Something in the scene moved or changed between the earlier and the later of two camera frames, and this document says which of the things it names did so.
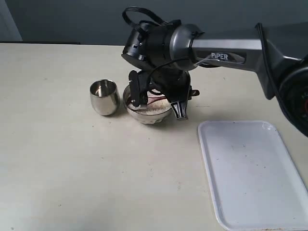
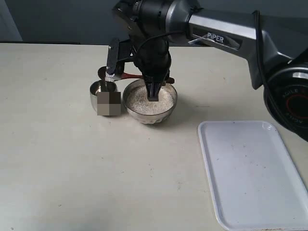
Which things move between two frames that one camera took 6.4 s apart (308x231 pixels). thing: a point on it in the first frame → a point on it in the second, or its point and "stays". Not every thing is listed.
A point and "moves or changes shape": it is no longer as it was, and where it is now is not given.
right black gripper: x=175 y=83 → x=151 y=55
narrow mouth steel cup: x=105 y=96 stays
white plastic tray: x=254 y=183 stays
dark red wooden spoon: x=151 y=96 moves or changes shape
